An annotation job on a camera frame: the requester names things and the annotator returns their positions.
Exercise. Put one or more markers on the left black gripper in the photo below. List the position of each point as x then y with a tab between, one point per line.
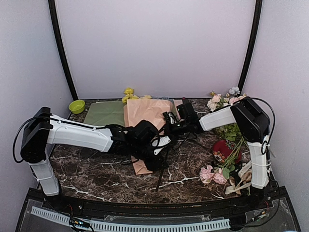
154	165

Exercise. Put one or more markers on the green wrapping paper sheet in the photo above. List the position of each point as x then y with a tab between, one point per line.
105	113

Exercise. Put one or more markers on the left black frame post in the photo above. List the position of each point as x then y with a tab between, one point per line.
61	50

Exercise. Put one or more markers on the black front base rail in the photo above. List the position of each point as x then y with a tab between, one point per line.
234	208

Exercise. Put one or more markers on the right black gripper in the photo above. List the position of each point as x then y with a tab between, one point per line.
168	127

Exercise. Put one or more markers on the beige wrapping paper sheet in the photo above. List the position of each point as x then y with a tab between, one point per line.
146	109

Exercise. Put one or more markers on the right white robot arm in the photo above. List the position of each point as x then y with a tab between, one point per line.
251	120

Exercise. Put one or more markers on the bunch of fake flowers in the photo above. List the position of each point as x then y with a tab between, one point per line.
218	101

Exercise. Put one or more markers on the right black frame post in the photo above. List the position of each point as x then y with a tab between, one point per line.
251	44

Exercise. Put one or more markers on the green plastic bowl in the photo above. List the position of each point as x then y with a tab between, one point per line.
77	107

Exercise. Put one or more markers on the white slotted cable duct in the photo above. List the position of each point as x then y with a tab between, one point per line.
134	224

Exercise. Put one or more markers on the blue fake flower stem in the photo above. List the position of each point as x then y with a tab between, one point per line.
166	98

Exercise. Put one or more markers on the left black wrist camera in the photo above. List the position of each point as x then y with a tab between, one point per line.
145	132

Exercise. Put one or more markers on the bright yellow flower stem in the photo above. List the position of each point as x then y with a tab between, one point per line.
129	95

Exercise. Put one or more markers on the dark brown ribbon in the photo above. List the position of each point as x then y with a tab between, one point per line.
172	147

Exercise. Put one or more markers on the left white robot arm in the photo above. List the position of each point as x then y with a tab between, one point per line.
46	128

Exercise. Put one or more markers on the pink fake flower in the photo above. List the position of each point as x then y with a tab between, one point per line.
214	174

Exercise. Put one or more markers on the pink wrapping paper stack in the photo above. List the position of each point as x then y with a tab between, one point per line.
177	103

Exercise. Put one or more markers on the black frame post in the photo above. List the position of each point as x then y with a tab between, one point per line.
251	44
61	50

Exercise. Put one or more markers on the pale yellow flower stem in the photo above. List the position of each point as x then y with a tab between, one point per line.
148	97

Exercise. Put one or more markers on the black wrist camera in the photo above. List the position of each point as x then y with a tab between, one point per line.
187	112
145	132

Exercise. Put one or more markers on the red floral tin lid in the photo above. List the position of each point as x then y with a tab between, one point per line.
222	150

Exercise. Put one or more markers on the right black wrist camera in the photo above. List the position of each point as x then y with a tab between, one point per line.
187	112

